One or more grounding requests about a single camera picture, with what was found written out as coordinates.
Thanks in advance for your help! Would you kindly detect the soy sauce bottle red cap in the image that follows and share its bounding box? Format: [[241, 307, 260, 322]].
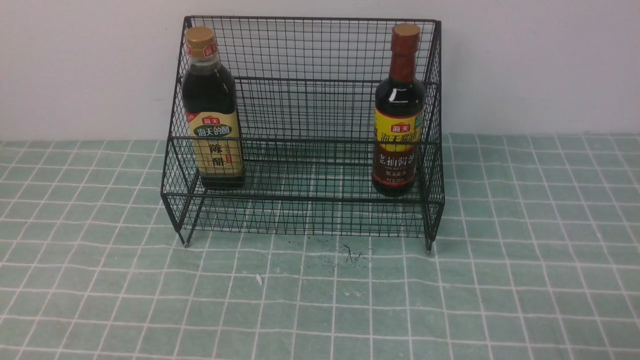
[[371, 23, 426, 198]]

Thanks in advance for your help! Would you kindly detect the vinegar bottle gold cap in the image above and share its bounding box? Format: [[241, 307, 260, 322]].
[[181, 26, 245, 191]]

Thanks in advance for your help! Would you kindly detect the green checked tablecloth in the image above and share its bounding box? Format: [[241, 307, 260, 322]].
[[1, 133, 639, 360]]

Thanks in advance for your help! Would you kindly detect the black wire mesh rack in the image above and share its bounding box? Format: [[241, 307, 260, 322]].
[[161, 15, 445, 249]]

